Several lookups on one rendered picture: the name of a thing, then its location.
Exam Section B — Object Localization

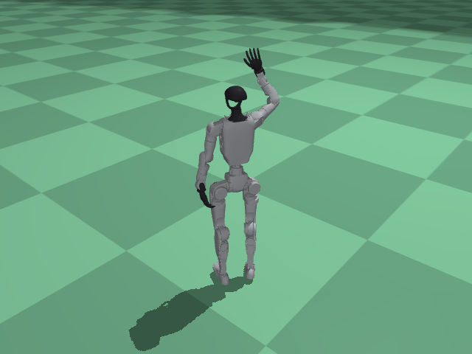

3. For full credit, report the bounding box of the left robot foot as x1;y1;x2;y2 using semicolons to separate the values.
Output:
213;263;229;285

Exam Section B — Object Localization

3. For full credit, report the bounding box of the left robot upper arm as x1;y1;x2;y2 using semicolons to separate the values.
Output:
203;121;223;163

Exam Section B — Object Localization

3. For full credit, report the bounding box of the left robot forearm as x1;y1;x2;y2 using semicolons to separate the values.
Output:
195;152;209;189

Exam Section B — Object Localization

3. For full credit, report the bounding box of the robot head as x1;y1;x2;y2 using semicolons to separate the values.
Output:
225;86;247;122

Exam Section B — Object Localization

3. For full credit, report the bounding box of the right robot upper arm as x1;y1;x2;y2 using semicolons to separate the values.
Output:
250;97;280;129

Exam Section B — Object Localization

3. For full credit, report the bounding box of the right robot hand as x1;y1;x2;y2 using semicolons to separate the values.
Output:
244;48;265;77

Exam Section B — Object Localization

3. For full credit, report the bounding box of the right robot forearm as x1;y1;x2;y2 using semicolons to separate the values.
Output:
257;72;280;103

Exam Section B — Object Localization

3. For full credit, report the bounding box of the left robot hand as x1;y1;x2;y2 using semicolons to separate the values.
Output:
197;183;215;208

